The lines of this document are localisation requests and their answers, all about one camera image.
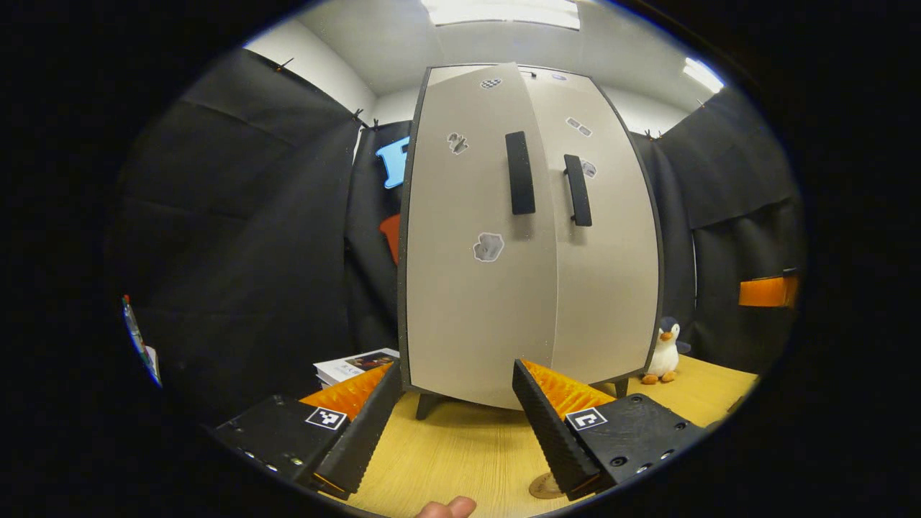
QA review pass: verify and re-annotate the grey cabinet door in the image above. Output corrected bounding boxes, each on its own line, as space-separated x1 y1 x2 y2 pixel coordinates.
401 63 558 411
520 68 661 386

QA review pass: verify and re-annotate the round cork coaster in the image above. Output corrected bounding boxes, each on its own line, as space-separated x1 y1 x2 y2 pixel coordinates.
529 471 566 500

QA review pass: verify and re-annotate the black door handle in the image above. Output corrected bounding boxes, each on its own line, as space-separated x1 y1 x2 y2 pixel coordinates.
563 154 593 227
505 131 537 216

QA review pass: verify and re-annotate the large ceiling light panel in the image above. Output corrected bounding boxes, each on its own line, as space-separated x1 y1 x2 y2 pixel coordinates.
421 0 581 31

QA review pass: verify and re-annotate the colourful flat object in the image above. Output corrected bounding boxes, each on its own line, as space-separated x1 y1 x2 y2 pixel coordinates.
121 295 163 389

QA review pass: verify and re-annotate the penguin plush toy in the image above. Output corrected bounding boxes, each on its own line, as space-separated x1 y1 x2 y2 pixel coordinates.
641 317 691 386

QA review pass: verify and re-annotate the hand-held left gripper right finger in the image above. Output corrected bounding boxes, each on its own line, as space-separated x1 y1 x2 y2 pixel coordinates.
512 359 713 502

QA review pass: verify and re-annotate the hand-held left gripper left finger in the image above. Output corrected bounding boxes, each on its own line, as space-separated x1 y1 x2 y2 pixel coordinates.
209 361 404 502

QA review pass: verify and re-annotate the small ceiling light panel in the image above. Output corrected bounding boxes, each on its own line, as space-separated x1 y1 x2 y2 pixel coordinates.
682 58 725 94

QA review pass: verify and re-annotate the grey and black cabinet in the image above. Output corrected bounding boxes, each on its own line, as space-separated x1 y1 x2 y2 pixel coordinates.
397 63 664 422

